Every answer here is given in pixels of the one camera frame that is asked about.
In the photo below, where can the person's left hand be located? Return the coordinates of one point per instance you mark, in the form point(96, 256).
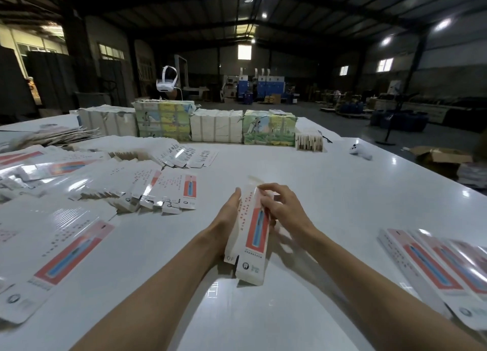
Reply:
point(224, 221)

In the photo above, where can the person's right hand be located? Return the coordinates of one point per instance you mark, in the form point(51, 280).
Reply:
point(289, 210)

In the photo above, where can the toothbrush carton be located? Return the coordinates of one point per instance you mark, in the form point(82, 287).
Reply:
point(252, 259)

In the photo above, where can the pile of carton blanks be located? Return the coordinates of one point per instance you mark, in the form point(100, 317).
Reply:
point(68, 210)

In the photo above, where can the person's left forearm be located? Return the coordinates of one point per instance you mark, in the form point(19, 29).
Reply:
point(152, 297)

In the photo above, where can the person's right forearm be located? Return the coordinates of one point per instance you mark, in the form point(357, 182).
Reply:
point(388, 294)

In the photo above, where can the small beige card stack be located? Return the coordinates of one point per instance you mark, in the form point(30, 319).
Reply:
point(309, 141)

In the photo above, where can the small black tool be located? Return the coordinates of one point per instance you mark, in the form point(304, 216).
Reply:
point(326, 137)

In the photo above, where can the green printed carton bundle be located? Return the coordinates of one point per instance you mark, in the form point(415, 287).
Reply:
point(269, 128)

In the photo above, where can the small white object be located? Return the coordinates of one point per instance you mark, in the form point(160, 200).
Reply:
point(361, 151)

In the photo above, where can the row of white cartons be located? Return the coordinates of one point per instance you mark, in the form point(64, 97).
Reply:
point(106, 122)
point(217, 125)

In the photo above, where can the green yellow carton bundle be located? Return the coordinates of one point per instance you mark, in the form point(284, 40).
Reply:
point(164, 120)

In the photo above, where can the blue machine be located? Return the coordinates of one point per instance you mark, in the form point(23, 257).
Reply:
point(268, 87)

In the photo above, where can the blue bins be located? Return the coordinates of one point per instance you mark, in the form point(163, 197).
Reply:
point(399, 120)

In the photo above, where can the black floor stand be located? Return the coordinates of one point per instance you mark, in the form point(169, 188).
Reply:
point(397, 111)

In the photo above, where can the white headset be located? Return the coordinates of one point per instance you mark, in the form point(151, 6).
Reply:
point(167, 82)

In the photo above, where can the open cardboard box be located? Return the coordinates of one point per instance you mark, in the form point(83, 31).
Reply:
point(441, 159)

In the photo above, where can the square bright window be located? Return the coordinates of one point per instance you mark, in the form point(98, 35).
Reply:
point(244, 52)

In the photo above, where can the grey crate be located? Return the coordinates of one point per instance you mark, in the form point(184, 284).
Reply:
point(92, 100)

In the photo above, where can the white plastic bags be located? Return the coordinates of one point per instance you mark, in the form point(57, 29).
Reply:
point(473, 176)

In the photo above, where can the pile of grey flat sheets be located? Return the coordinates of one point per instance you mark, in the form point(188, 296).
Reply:
point(46, 136)

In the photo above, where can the dark grey cabinet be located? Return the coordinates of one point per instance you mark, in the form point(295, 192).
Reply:
point(52, 82)

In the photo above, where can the small wall window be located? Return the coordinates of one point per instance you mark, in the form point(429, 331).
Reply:
point(344, 70)

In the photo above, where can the double wall window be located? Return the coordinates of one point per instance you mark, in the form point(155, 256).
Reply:
point(385, 65)

